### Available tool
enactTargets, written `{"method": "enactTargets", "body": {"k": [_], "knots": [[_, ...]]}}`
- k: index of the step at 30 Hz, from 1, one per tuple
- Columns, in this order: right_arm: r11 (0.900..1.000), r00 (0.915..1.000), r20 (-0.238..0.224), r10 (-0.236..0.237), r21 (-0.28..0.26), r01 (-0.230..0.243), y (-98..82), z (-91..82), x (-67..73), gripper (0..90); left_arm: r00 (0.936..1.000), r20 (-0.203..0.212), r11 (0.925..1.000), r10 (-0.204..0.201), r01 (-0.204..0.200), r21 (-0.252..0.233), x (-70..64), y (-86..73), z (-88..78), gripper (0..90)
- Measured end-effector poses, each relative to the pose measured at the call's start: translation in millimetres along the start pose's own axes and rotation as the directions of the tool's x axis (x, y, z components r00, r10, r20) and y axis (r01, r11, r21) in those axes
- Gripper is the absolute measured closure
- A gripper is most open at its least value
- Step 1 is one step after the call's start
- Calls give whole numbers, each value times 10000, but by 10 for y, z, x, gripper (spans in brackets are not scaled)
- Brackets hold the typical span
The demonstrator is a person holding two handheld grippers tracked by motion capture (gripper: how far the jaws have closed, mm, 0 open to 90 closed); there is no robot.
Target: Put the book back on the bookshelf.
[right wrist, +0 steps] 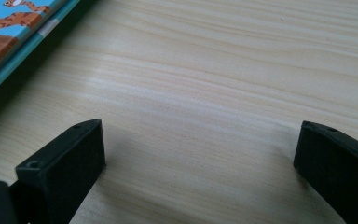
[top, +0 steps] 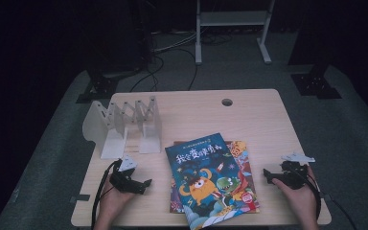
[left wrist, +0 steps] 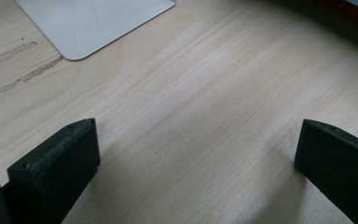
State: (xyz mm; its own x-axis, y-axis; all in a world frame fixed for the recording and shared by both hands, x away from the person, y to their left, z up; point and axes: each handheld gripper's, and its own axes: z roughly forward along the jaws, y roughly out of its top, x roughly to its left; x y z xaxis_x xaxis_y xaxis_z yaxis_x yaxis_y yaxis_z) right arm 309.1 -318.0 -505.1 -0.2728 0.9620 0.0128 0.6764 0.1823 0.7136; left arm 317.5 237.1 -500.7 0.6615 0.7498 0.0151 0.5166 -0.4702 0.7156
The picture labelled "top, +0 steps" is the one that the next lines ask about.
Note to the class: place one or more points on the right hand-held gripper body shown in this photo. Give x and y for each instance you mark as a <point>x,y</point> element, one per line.
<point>294,175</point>

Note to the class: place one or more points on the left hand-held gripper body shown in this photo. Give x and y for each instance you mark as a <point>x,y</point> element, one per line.
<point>124,182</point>

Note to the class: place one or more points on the colourful animals picture book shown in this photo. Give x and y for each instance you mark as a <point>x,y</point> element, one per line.
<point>241,153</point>

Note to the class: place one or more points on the white expandable book stand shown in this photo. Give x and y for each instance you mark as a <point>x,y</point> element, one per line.
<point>111,140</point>

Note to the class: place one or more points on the blue monster picture book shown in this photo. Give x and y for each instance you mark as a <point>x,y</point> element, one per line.
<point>204,179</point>

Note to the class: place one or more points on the person's left hand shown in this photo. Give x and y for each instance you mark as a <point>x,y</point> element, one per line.
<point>111,204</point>

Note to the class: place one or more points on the person's right hand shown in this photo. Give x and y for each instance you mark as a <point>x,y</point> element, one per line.
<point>302,201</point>

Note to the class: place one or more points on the grey tape strip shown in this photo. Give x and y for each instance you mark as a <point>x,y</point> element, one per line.
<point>80,198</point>
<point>324,195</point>

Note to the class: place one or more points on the black metal stand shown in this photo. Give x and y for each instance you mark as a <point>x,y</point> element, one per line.
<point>314,84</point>
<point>100,87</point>

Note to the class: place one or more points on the white metal frame stand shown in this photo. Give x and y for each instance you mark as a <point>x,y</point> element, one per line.
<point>233,18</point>

